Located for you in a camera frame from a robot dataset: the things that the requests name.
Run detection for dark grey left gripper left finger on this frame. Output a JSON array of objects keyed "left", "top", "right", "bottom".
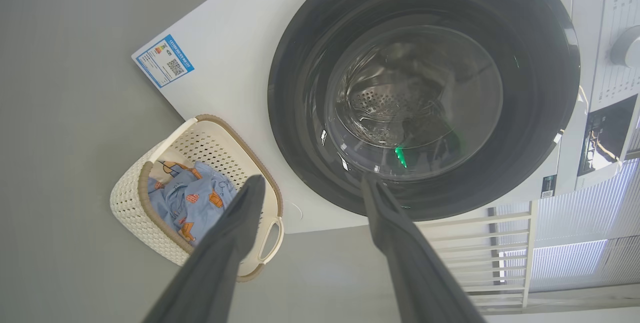
[{"left": 142, "top": 174, "right": 267, "bottom": 323}]

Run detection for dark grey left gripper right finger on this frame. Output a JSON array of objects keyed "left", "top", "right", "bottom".
[{"left": 361, "top": 172, "right": 487, "bottom": 323}]

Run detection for blue bear-print garment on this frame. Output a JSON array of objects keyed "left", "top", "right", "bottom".
[{"left": 147, "top": 161, "right": 238, "bottom": 248}]

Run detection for blue patterned clothes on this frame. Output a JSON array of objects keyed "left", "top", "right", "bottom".
[{"left": 149, "top": 149, "right": 201, "bottom": 184}]

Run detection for washing machine glass door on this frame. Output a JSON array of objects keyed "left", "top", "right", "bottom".
[{"left": 267, "top": 0, "right": 582, "bottom": 222}]

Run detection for white washing machine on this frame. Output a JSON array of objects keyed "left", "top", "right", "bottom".
[{"left": 131, "top": 0, "right": 640, "bottom": 235}]

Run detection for black glossy display panel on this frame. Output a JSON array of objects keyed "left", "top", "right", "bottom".
[{"left": 577, "top": 94, "right": 639, "bottom": 178}]

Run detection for white washing machine dial knob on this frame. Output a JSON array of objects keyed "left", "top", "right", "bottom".
[{"left": 610, "top": 25, "right": 640, "bottom": 69}]

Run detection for white slatted rack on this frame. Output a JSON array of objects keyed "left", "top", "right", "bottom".
[{"left": 417, "top": 200, "right": 538, "bottom": 314}]

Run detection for cream perforated laundry basket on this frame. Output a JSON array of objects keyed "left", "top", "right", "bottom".
[{"left": 109, "top": 114, "right": 285, "bottom": 283}]

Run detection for blue energy label sticker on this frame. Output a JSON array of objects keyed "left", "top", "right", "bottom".
[{"left": 135, "top": 34, "right": 195, "bottom": 89}]

